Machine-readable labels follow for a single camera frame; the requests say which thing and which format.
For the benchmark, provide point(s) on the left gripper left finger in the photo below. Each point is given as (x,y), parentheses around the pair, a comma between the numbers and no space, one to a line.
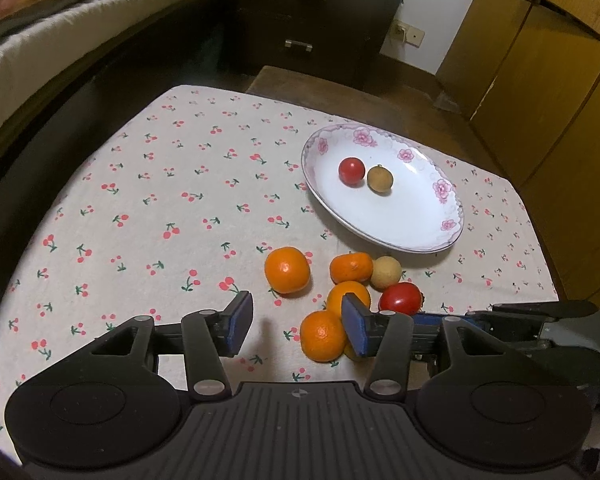
(208,336)

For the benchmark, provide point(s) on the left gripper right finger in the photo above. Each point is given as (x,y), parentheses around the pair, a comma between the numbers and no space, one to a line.
(385,336)

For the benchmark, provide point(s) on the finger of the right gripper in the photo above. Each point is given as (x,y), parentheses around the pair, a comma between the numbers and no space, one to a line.
(428,336)
(545,310)

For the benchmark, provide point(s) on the orange mandarin front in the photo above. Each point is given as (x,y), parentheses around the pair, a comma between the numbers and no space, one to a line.
(322,336)

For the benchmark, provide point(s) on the tan longan back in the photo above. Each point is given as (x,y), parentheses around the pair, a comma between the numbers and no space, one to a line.
(387,271)

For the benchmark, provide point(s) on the orange mandarin back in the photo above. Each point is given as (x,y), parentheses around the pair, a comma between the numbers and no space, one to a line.
(356,266)

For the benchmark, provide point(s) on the tan longan with stem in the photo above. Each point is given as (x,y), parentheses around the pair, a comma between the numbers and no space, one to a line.
(379,179)

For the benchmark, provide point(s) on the round red cherry tomato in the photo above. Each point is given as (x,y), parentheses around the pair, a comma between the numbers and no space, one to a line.
(351,171)

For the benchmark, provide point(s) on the white floral ceramic plate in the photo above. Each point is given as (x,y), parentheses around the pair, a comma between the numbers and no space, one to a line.
(422,214)

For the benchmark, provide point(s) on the cherry print tablecloth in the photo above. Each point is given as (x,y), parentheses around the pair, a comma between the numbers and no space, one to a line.
(176,212)

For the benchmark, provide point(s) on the brown wooden wardrobe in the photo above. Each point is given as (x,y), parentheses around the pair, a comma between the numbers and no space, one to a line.
(526,74)

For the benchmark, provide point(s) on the dark wooden stool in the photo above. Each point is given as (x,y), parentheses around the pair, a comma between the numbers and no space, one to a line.
(389,105)

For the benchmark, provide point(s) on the grey bed mattress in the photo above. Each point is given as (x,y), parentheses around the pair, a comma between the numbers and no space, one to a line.
(37,44)

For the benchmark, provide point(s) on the dark wooden nightstand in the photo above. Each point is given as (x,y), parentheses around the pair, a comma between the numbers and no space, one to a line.
(336,40)

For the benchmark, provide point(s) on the white wall socket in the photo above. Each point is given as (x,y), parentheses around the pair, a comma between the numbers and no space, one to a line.
(406,34)

